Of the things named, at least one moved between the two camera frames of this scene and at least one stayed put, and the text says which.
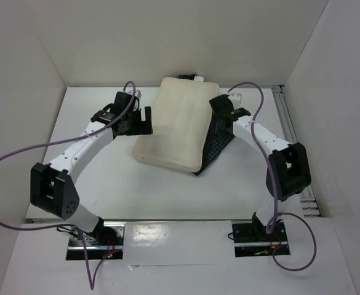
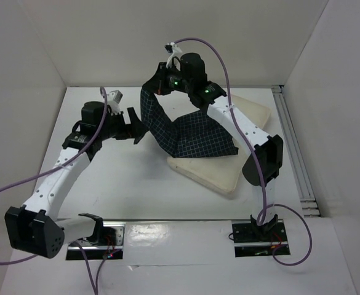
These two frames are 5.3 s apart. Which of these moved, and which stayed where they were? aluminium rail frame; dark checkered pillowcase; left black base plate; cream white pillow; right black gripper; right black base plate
Moved: dark checkered pillowcase; cream white pillow; right black gripper
Stayed: aluminium rail frame; left black base plate; right black base plate
